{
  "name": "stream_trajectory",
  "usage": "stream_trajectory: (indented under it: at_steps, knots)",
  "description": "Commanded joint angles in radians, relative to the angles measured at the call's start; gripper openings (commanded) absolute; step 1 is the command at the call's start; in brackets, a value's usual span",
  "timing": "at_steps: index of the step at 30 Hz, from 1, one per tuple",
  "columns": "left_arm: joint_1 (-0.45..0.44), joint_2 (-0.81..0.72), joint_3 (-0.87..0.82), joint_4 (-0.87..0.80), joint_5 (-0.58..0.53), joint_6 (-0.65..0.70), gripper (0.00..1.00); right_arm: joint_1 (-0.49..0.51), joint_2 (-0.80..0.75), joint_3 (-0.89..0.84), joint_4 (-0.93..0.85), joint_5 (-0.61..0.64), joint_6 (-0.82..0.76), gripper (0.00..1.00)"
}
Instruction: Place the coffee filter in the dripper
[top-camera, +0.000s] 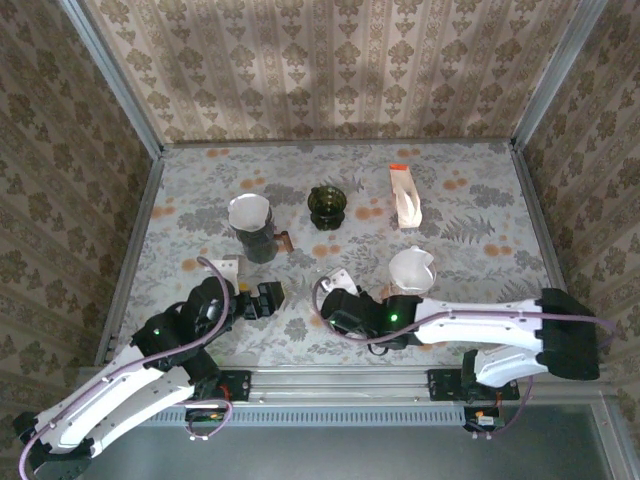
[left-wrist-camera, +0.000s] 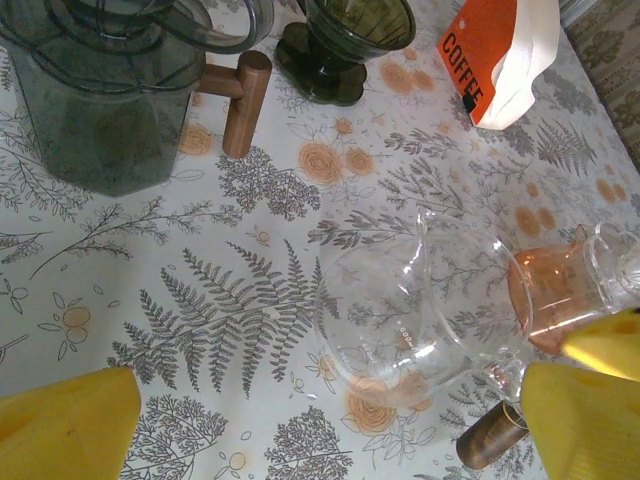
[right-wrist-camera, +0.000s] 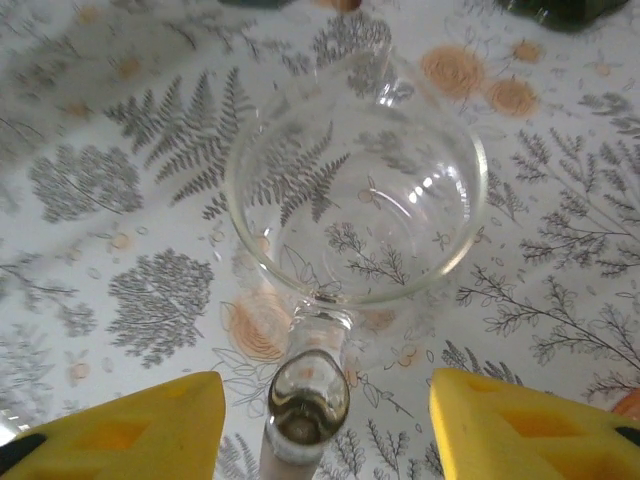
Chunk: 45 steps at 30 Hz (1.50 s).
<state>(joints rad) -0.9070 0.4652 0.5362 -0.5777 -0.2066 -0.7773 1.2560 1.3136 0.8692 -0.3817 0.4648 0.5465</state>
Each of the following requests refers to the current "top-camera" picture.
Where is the white paper coffee filter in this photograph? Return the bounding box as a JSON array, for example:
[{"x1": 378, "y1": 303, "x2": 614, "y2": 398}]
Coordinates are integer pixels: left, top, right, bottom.
[
  {"x1": 388, "y1": 245, "x2": 436, "y2": 294},
  {"x1": 227, "y1": 193, "x2": 271, "y2": 232}
]

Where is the clear glass dripper wood handle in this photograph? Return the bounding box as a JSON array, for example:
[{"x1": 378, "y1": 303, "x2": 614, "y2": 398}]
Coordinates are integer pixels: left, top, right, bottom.
[{"x1": 387, "y1": 245, "x2": 438, "y2": 301}]

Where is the aluminium table side rail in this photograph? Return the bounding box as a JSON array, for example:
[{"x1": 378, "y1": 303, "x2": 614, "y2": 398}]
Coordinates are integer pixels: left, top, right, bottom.
[
  {"x1": 508, "y1": 142, "x2": 586, "y2": 346},
  {"x1": 94, "y1": 149, "x2": 166, "y2": 366}
]

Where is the floral tablecloth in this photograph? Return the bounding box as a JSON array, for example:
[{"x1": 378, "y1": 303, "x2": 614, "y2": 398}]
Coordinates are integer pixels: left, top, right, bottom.
[{"x1": 107, "y1": 143, "x2": 576, "y2": 369}]

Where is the smoky grey dripper wood handle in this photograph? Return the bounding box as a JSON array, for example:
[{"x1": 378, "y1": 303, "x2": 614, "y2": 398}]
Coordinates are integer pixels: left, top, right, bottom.
[{"x1": 228, "y1": 193, "x2": 295, "y2": 265}]

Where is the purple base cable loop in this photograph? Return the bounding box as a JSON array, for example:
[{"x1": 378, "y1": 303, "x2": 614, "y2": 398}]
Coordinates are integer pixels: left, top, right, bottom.
[
  {"x1": 469, "y1": 379, "x2": 534, "y2": 441},
  {"x1": 180, "y1": 391, "x2": 239, "y2": 442}
]

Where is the aluminium mounting rail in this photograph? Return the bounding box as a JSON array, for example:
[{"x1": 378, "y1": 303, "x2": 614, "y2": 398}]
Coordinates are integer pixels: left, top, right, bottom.
[{"x1": 79, "y1": 366, "x2": 609, "y2": 407}]

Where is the coffee filter package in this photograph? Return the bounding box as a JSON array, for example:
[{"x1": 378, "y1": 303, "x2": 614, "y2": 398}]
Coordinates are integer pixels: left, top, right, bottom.
[{"x1": 388, "y1": 163, "x2": 424, "y2": 230}]

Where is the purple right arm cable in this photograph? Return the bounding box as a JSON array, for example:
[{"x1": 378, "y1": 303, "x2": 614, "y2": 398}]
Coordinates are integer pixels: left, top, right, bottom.
[{"x1": 312, "y1": 277, "x2": 624, "y2": 354}]

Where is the green glass dripper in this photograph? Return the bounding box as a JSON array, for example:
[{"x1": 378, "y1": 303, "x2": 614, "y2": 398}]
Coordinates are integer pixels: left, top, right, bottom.
[{"x1": 306, "y1": 184, "x2": 349, "y2": 232}]

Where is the aluminium frame post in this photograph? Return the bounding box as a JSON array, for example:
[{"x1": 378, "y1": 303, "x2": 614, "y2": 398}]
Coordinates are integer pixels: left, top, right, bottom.
[
  {"x1": 57, "y1": 0, "x2": 165, "y2": 157},
  {"x1": 510, "y1": 0, "x2": 611, "y2": 151}
]

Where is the grey slotted cable duct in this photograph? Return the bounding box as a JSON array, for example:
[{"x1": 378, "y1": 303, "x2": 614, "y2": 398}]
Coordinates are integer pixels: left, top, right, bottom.
[{"x1": 149, "y1": 403, "x2": 501, "y2": 427}]

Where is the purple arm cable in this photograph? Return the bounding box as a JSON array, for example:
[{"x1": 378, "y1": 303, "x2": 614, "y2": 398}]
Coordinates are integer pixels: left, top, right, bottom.
[
  {"x1": 312, "y1": 277, "x2": 624, "y2": 354},
  {"x1": 17, "y1": 255, "x2": 232, "y2": 480}
]

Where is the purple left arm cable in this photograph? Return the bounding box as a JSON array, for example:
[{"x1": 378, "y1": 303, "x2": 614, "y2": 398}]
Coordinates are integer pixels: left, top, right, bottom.
[{"x1": 17, "y1": 255, "x2": 232, "y2": 480}]

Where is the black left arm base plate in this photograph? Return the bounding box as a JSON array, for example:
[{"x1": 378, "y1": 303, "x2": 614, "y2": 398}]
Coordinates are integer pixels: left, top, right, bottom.
[{"x1": 217, "y1": 368, "x2": 251, "y2": 402}]

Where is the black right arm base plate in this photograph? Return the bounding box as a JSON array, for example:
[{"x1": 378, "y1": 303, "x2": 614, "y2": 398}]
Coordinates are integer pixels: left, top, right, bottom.
[{"x1": 427, "y1": 368, "x2": 521, "y2": 402}]

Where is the small circuit board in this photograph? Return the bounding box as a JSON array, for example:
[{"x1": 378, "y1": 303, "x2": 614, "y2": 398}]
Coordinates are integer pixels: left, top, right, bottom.
[
  {"x1": 462, "y1": 407, "x2": 504, "y2": 434},
  {"x1": 184, "y1": 407, "x2": 226, "y2": 436}
]

